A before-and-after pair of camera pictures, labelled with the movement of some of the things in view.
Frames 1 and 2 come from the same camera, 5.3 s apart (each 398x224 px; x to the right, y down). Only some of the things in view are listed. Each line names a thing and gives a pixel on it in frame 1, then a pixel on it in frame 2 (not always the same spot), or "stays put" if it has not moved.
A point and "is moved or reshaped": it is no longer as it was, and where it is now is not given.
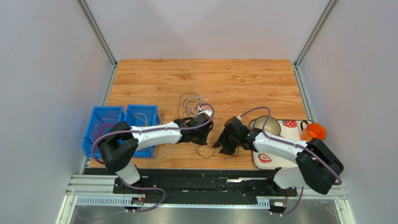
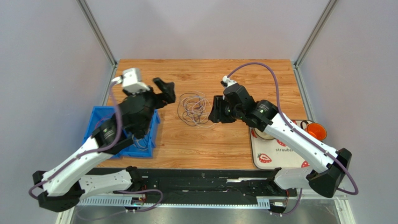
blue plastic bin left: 101,119 stays put
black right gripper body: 231,138 → 217,110
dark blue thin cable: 213,146 is moved or reshaped
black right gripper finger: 221,138 → 217,114
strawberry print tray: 290,129 stays put
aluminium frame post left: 89,16 stays put
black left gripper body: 201,137 → 152,103
